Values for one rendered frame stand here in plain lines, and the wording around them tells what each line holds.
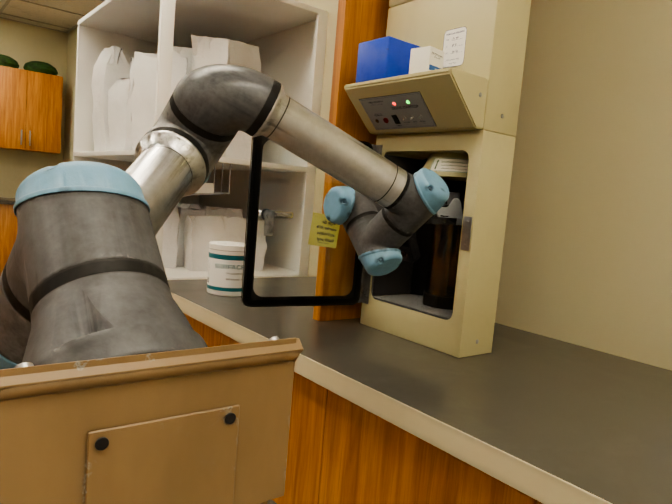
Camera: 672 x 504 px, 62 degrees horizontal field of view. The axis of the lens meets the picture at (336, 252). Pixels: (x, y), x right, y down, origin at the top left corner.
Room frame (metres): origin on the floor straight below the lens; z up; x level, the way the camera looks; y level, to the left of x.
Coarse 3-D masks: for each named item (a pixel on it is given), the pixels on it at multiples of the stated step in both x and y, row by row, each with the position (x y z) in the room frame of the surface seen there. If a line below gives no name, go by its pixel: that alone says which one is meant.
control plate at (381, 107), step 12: (384, 96) 1.25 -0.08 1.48; (396, 96) 1.22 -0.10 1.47; (408, 96) 1.20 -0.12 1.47; (420, 96) 1.17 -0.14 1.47; (372, 108) 1.30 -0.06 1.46; (384, 108) 1.28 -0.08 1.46; (396, 108) 1.25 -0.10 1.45; (408, 108) 1.22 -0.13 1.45; (420, 108) 1.20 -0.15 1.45; (372, 120) 1.33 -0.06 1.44; (408, 120) 1.25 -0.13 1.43; (420, 120) 1.22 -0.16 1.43; (432, 120) 1.20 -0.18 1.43
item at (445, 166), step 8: (432, 160) 1.29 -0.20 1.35; (440, 160) 1.27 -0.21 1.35; (448, 160) 1.25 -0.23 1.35; (456, 160) 1.25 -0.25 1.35; (464, 160) 1.25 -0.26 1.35; (432, 168) 1.27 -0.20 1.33; (440, 168) 1.25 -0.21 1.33; (448, 168) 1.25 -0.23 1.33; (456, 168) 1.24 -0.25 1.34; (464, 168) 1.24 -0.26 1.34; (440, 176) 1.39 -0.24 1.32; (448, 176) 1.24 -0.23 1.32; (456, 176) 1.23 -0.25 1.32; (464, 176) 1.23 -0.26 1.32
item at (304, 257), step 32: (288, 160) 1.27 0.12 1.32; (288, 192) 1.28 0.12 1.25; (320, 192) 1.31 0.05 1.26; (288, 224) 1.28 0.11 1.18; (320, 224) 1.32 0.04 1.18; (256, 256) 1.25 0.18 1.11; (288, 256) 1.28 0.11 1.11; (320, 256) 1.32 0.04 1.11; (352, 256) 1.36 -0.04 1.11; (256, 288) 1.25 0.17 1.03; (288, 288) 1.28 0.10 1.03; (320, 288) 1.32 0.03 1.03
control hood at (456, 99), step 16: (384, 80) 1.22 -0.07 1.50; (400, 80) 1.18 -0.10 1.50; (416, 80) 1.15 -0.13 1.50; (432, 80) 1.12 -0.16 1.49; (448, 80) 1.09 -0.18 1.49; (464, 80) 1.10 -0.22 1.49; (480, 80) 1.13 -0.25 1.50; (352, 96) 1.32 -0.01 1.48; (368, 96) 1.28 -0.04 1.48; (432, 96) 1.15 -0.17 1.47; (448, 96) 1.12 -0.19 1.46; (464, 96) 1.10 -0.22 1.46; (480, 96) 1.13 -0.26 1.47; (432, 112) 1.18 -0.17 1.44; (448, 112) 1.15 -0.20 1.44; (464, 112) 1.12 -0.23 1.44; (480, 112) 1.14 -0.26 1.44; (368, 128) 1.37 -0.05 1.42; (416, 128) 1.25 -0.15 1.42; (432, 128) 1.22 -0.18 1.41; (448, 128) 1.19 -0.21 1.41; (464, 128) 1.16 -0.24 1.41; (480, 128) 1.15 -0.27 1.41
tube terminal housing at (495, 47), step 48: (432, 0) 1.28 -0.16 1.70; (480, 0) 1.18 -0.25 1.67; (528, 0) 1.21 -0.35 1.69; (480, 48) 1.17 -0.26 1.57; (384, 144) 1.37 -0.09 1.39; (432, 144) 1.25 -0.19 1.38; (480, 144) 1.15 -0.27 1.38; (480, 192) 1.15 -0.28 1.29; (480, 240) 1.16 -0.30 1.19; (480, 288) 1.18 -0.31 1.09; (432, 336) 1.21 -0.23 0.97; (480, 336) 1.19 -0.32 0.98
